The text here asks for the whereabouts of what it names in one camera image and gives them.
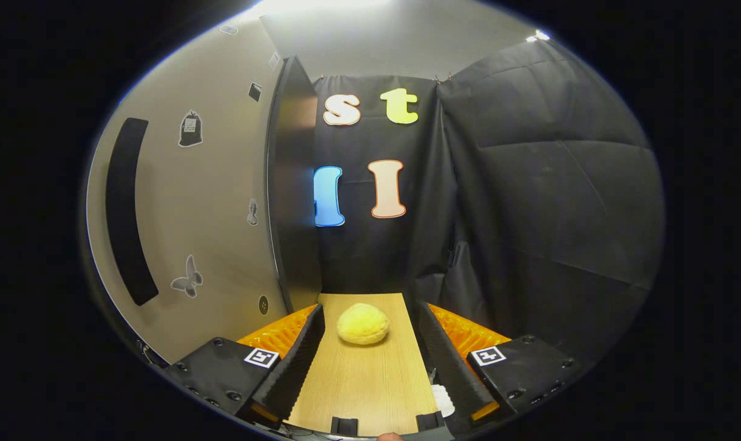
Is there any large ceiling light panel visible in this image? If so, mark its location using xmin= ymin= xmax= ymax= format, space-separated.
xmin=253 ymin=0 xmax=397 ymax=17

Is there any black backdrop cloth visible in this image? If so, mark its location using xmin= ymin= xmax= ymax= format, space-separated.
xmin=312 ymin=38 xmax=667 ymax=363

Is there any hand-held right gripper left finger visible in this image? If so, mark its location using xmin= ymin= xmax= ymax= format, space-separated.
xmin=162 ymin=304 xmax=326 ymax=426

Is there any grey cabinet door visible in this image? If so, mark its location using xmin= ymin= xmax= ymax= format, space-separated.
xmin=86 ymin=18 xmax=289 ymax=366

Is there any black door handle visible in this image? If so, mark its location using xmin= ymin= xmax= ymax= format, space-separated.
xmin=105 ymin=117 xmax=161 ymax=307

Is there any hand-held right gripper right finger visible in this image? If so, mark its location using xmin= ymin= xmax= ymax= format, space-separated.
xmin=418 ymin=301 xmax=585 ymax=424

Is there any yellow round sponge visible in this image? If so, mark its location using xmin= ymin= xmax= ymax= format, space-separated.
xmin=336 ymin=303 xmax=391 ymax=346

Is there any white ribbed object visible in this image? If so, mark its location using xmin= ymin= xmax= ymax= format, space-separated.
xmin=431 ymin=384 xmax=456 ymax=418

